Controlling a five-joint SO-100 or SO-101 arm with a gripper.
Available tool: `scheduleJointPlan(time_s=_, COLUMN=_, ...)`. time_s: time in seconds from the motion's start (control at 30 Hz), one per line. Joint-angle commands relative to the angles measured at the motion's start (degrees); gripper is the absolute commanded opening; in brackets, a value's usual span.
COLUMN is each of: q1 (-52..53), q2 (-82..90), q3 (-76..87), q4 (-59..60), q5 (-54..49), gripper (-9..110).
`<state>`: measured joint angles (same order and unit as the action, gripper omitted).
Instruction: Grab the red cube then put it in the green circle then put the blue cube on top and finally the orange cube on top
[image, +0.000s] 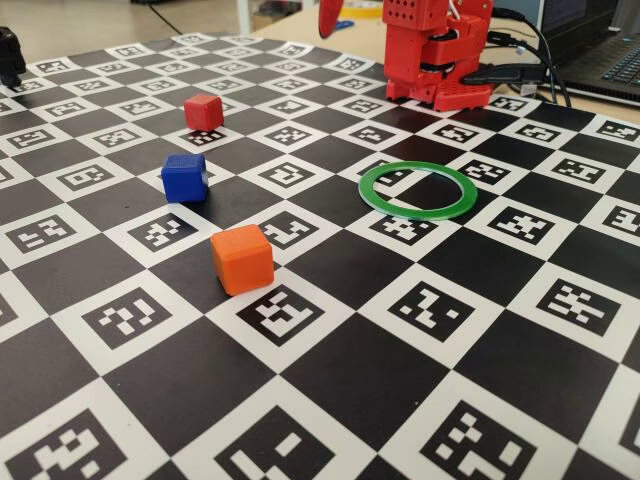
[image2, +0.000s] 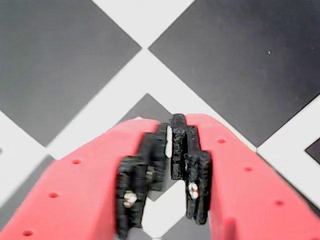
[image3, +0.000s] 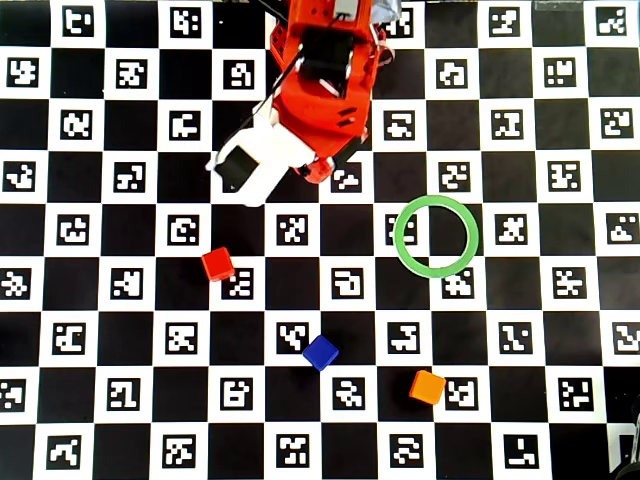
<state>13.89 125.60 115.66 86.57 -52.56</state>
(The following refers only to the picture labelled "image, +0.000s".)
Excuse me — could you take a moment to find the black laptop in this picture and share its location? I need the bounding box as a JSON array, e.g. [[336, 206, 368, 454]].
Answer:
[[539, 0, 640, 99]]

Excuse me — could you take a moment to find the black clamp object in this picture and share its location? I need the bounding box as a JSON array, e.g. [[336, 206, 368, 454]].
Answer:
[[0, 27, 27, 92]]

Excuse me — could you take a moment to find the black cable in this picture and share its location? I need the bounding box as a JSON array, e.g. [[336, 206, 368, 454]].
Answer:
[[492, 7, 556, 104], [487, 29, 572, 107]]

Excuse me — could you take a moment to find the white table leg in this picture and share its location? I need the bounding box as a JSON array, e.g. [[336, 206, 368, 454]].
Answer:
[[233, 0, 257, 35]]

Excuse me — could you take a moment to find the green flat ring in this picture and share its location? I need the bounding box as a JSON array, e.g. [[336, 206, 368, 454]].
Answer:
[[357, 160, 479, 221]]

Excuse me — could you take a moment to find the black plug connector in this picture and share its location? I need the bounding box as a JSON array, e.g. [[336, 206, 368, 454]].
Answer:
[[462, 63, 546, 87]]

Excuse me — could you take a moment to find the blue cube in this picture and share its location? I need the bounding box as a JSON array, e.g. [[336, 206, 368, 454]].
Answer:
[[160, 152, 209, 204]]

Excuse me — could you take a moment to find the yellow tape roll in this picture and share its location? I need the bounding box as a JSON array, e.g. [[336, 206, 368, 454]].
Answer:
[[344, 0, 386, 20]]

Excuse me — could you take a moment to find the red cube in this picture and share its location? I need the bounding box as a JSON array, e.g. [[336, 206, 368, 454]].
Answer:
[[183, 93, 225, 131]]

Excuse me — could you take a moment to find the black white marker board mat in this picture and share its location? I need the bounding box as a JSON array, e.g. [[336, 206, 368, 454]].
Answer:
[[0, 30, 640, 480]]

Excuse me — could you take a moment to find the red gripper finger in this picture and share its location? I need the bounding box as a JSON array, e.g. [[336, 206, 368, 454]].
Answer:
[[318, 0, 347, 40]]

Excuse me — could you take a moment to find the orange cube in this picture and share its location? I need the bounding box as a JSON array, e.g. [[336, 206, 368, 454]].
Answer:
[[209, 224, 275, 297]]

